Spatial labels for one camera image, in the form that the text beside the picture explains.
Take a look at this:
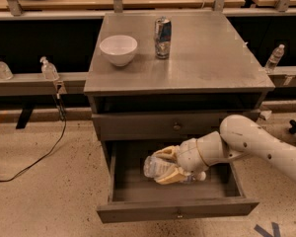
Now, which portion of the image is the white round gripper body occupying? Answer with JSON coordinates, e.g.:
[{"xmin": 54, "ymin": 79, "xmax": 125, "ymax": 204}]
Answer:
[{"xmin": 177, "ymin": 138, "xmax": 208, "ymax": 173}]

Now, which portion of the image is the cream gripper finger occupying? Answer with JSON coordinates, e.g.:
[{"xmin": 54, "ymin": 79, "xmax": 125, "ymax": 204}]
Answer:
[
  {"xmin": 155, "ymin": 167, "xmax": 190, "ymax": 185},
  {"xmin": 153, "ymin": 145, "xmax": 179, "ymax": 161}
]

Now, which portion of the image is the clear plastic water bottle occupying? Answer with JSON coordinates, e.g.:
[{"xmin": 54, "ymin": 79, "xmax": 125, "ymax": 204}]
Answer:
[{"xmin": 143, "ymin": 156, "xmax": 206, "ymax": 183}]

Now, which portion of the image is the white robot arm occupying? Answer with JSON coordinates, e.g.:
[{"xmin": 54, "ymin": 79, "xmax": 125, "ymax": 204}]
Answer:
[{"xmin": 144, "ymin": 115, "xmax": 296, "ymax": 185}]

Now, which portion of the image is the open grey lower drawer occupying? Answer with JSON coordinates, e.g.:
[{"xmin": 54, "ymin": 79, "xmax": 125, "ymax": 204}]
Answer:
[{"xmin": 97, "ymin": 140, "xmax": 259, "ymax": 223}]

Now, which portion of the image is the closed grey upper drawer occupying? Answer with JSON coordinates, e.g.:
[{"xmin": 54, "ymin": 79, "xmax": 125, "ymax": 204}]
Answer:
[{"xmin": 92, "ymin": 109, "xmax": 259, "ymax": 141}]

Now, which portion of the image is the grey wooden drawer cabinet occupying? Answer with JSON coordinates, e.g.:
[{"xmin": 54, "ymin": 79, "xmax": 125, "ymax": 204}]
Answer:
[{"xmin": 83, "ymin": 11, "xmax": 275, "ymax": 170}]

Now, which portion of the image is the small water bottle on ledge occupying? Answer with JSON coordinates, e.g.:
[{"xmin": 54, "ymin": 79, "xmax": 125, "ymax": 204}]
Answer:
[{"xmin": 264, "ymin": 44, "xmax": 285, "ymax": 73}]

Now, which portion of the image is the clear pump bottle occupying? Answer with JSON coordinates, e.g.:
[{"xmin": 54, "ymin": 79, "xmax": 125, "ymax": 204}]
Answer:
[
  {"xmin": 0, "ymin": 60, "xmax": 13, "ymax": 80},
  {"xmin": 40, "ymin": 56, "xmax": 59, "ymax": 81}
]

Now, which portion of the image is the clear pump bottle far left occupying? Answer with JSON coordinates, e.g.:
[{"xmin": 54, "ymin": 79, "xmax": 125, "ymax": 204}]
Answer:
[{"xmin": 0, "ymin": 60, "xmax": 13, "ymax": 80}]

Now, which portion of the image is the white ceramic bowl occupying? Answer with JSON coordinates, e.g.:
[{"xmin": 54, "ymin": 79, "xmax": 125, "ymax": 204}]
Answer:
[{"xmin": 100, "ymin": 35, "xmax": 138, "ymax": 66}]

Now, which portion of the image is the blue silver drink can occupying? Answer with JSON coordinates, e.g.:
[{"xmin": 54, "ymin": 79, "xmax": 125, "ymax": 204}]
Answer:
[{"xmin": 154, "ymin": 16, "xmax": 172, "ymax": 59}]

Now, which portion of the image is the grey metal ledge rail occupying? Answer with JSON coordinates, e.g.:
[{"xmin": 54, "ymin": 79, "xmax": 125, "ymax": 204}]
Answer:
[{"xmin": 0, "ymin": 72, "xmax": 88, "ymax": 97}]

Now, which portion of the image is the black floor cable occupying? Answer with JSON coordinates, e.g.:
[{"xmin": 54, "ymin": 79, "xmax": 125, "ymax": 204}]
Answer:
[{"xmin": 0, "ymin": 82, "xmax": 68, "ymax": 185}]

